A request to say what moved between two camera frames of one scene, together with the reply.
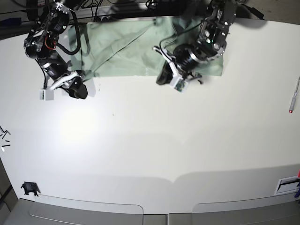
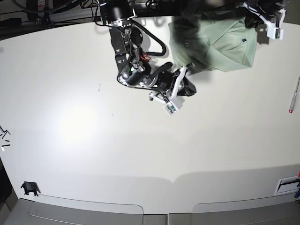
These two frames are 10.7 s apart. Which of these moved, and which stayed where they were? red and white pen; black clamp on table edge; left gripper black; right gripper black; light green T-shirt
Moved: right gripper black; left gripper black; light green T-shirt
Stayed: black clamp on table edge; red and white pen
